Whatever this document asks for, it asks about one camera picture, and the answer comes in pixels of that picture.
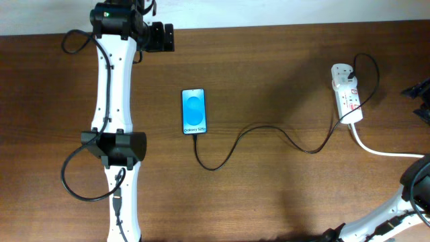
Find black USB charging cable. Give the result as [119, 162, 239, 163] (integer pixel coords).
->
[191, 52, 381, 172]

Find blue Samsung Galaxy smartphone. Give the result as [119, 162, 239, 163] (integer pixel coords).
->
[181, 88, 207, 135]

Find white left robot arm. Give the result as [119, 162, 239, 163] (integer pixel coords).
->
[81, 1, 175, 241]

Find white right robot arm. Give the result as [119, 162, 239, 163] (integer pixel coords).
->
[317, 77, 429, 241]

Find white charger adapter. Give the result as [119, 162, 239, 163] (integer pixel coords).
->
[331, 63, 357, 91]

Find white power strip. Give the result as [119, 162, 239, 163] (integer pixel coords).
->
[334, 87, 363, 124]

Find white power strip cord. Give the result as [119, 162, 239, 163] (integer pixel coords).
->
[348, 122, 425, 159]

